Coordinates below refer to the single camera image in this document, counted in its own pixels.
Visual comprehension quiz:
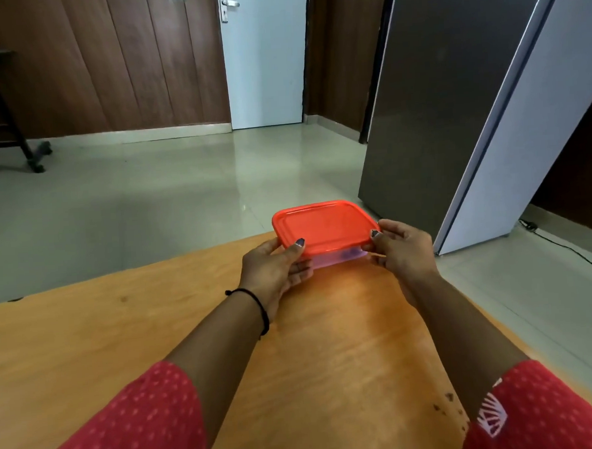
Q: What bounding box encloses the person's right hand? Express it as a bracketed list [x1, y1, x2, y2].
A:
[360, 216, 444, 312]

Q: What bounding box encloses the person's left hand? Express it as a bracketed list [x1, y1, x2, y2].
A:
[235, 236, 317, 326]

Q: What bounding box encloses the red lid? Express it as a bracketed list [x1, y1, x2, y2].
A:
[271, 198, 382, 262]

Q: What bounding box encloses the clear plastic container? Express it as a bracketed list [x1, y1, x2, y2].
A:
[309, 247, 371, 271]

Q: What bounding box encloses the person's right forearm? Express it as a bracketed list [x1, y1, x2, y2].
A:
[411, 268, 534, 427]

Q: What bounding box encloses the person's left forearm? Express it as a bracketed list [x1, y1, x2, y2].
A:
[161, 288, 279, 449]

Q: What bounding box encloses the black wrist thread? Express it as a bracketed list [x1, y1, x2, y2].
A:
[224, 286, 271, 342]

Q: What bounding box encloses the grey refrigerator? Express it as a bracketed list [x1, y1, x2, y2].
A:
[347, 0, 592, 260]

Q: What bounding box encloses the white door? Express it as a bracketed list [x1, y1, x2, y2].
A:
[217, 0, 316, 131]

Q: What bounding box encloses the red dotted sleeve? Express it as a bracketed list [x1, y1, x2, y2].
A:
[21, 358, 210, 449]

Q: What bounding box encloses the red patterned sleeve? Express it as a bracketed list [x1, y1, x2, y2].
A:
[457, 356, 592, 449]

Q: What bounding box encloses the black chair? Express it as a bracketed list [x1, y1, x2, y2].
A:
[0, 47, 54, 176]

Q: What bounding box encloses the black power cable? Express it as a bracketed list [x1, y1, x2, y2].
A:
[518, 215, 592, 285]

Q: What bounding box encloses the silver door handle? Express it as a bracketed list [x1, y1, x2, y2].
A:
[219, 0, 242, 24]

